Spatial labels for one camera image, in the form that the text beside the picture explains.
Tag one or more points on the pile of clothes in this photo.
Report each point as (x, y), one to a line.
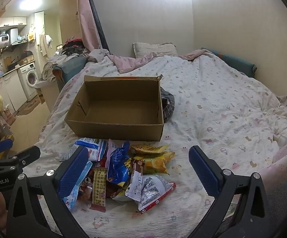
(71, 45)

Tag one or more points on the patterned pillow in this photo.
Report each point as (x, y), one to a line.
(156, 48)

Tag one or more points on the pink snack packet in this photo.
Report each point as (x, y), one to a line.
(112, 145)

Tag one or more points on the white base cabinets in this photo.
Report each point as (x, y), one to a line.
(9, 89)

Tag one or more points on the patterned floor rug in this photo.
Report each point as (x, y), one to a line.
(29, 106)

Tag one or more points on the white wall cabinet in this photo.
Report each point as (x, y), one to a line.
(12, 21)

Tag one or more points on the beige crumpled cloth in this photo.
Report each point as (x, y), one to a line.
(49, 69)

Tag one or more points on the orange brown snack packet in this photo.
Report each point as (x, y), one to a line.
(148, 149)

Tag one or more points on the yellow chip bag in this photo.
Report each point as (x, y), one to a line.
(156, 164)

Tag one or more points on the hanging white towel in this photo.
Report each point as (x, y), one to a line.
(44, 44)

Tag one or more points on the pink blanket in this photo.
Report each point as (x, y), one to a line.
(133, 62)

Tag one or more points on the light blue snack packet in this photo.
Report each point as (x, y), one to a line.
(70, 200)

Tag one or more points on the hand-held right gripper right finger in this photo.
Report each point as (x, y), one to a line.
(204, 171)

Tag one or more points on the blue white snack packet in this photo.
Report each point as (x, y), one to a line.
(94, 146)

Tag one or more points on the grey print packet red edge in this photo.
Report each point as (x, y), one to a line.
(156, 191)

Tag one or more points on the white plastic bin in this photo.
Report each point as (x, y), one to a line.
(44, 85)

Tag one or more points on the dark striped cloth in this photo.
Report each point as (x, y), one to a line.
(168, 104)

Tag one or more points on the white washing machine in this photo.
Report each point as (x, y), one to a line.
(29, 79)

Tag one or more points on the blue yellow snack packet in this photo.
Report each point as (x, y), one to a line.
(118, 166)

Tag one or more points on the white water heater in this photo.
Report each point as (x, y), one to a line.
(1, 41)

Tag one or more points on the beige checkered snack packet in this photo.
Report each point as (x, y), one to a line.
(99, 188)

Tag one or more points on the white grey snack packet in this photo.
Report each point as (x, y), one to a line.
(134, 191)

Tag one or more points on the pink curtain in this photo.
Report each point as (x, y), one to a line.
(89, 14)

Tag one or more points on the brown chocolate bar packet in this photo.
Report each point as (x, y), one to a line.
(136, 169)

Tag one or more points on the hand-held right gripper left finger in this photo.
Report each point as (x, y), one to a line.
(74, 171)

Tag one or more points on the teal padded bed rail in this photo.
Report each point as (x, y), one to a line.
(70, 65)
(235, 63)

